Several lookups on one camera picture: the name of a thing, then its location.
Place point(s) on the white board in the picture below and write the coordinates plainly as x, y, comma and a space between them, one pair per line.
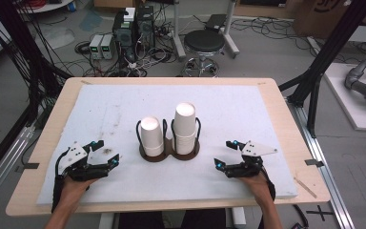
349, 108

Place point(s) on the white round table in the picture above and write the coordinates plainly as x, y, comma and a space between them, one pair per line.
50, 7

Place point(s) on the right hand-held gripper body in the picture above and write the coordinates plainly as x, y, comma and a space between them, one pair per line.
248, 168

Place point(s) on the black round stool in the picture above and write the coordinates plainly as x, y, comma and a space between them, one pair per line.
203, 40

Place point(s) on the black metal frame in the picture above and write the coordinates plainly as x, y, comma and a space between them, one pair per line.
330, 47

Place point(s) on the white table leg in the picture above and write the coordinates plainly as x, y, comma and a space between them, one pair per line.
239, 219
106, 222

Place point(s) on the thin wooden stick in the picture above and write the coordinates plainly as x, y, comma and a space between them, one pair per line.
305, 187

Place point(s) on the white foam mat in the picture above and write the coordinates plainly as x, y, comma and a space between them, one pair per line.
235, 111

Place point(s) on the black computer tower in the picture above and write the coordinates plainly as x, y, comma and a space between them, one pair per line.
124, 38
145, 28

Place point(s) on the cardboard box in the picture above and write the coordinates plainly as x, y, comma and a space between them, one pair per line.
311, 19

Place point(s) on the black tape cross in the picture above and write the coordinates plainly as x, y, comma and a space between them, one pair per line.
320, 212

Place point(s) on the wooden table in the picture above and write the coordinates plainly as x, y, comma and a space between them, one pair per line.
317, 181

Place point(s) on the person's left hand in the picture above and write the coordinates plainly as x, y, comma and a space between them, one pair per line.
74, 191

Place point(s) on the blue tape roll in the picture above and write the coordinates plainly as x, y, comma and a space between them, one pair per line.
72, 6

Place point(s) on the black tape piece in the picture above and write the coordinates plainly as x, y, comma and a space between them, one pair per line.
314, 162
31, 165

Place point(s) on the aluminium rail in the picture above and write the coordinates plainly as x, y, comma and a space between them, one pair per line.
6, 165
343, 216

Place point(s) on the grey power supply unit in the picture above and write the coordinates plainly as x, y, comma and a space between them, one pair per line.
108, 47
95, 47

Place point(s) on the person's dark trousers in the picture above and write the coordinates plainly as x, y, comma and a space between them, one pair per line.
139, 221

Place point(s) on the person's right hand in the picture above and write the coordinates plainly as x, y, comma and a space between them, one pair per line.
258, 187

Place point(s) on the white metal stand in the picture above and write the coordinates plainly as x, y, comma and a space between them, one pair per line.
178, 38

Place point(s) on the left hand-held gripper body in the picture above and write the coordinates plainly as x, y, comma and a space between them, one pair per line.
82, 170

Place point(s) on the black flat box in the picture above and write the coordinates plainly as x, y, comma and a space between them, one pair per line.
215, 22

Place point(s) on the white paper cup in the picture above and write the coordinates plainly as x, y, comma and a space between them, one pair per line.
185, 122

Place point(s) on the brown double cup holder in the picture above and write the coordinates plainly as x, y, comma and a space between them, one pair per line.
168, 149

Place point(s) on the short stack of paper cups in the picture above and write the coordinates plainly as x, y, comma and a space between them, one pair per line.
152, 136

